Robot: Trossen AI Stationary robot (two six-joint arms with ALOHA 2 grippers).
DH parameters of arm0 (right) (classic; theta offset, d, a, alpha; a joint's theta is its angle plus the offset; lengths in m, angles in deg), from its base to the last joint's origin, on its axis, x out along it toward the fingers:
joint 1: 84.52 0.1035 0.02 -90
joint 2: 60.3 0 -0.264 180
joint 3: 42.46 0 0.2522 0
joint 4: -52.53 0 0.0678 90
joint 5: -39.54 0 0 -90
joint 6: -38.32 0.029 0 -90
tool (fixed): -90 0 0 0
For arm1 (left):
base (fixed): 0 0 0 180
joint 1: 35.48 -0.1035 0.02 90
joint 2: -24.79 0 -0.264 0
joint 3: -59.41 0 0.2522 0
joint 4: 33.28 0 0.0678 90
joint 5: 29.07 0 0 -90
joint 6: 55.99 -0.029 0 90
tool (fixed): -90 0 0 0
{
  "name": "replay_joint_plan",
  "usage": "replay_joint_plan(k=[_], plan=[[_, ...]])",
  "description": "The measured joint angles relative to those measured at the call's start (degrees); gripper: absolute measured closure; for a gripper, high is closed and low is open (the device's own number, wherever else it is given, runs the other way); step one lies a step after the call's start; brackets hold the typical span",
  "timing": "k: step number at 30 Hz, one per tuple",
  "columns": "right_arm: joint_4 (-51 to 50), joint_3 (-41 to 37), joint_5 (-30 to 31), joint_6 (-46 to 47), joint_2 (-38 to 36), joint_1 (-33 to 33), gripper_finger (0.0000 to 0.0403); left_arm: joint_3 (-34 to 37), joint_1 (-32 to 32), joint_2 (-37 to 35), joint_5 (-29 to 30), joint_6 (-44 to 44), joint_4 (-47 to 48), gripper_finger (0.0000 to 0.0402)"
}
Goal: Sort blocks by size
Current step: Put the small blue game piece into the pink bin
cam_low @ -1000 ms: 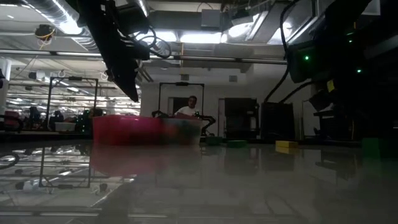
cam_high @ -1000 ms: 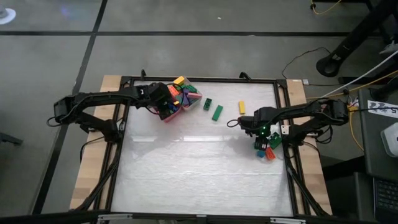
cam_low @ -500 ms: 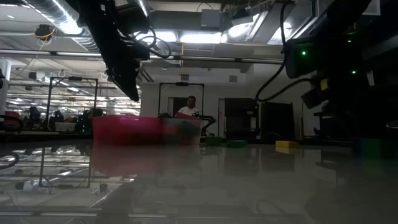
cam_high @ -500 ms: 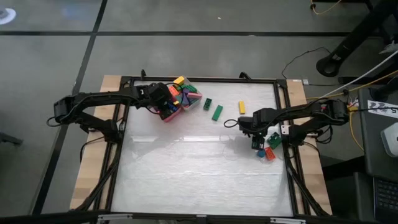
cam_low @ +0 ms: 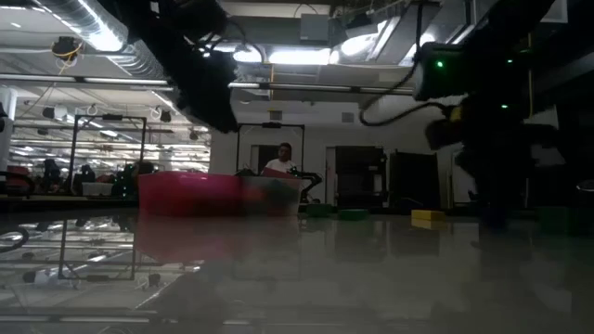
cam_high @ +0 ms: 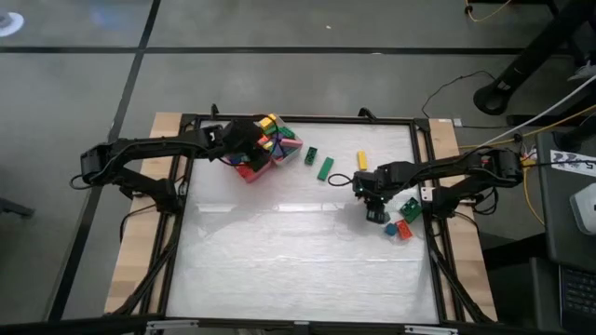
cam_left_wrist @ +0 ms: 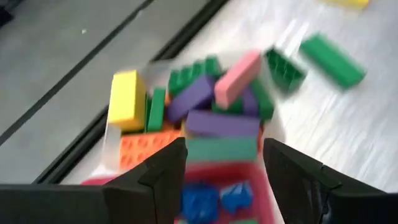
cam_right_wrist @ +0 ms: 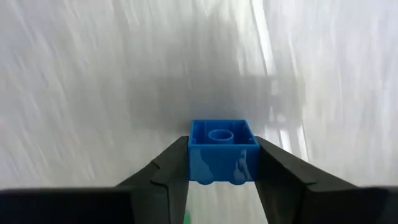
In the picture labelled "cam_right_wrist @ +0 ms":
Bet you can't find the small blue stud brick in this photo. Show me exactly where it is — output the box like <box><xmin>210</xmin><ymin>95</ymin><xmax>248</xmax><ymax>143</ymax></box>
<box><xmin>187</xmin><ymin>119</ymin><xmax>261</xmax><ymax>186</ymax></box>

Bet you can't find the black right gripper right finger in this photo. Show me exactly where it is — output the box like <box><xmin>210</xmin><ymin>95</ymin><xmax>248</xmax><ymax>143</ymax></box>
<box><xmin>255</xmin><ymin>136</ymin><xmax>360</xmax><ymax>224</ymax></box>

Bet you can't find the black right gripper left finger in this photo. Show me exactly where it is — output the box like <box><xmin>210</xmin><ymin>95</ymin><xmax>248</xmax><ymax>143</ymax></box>
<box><xmin>115</xmin><ymin>135</ymin><xmax>190</xmax><ymax>224</ymax></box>

